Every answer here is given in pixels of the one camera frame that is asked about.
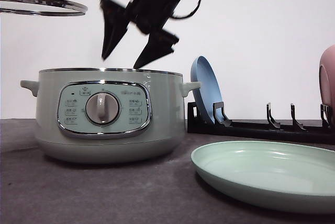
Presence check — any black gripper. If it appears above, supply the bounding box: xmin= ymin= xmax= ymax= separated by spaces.
xmin=99 ymin=0 xmax=180 ymax=69

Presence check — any glass pot lid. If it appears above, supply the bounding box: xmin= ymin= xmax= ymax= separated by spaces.
xmin=0 ymin=0 xmax=88 ymax=16

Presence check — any green plate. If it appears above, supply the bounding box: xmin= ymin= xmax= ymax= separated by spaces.
xmin=191 ymin=141 xmax=335 ymax=214

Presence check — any blue plate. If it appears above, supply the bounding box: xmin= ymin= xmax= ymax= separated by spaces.
xmin=191 ymin=55 xmax=224 ymax=123

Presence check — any green electric steamer pot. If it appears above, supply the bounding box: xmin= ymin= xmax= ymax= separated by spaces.
xmin=20 ymin=68 xmax=202 ymax=164

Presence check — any pink plate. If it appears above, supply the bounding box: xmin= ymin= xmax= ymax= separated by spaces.
xmin=318 ymin=44 xmax=335 ymax=126

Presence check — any black dish rack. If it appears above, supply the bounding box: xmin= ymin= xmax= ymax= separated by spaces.
xmin=187 ymin=102 xmax=335 ymax=145

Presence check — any black camera cable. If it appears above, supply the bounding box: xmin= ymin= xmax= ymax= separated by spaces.
xmin=171 ymin=0 xmax=202 ymax=19

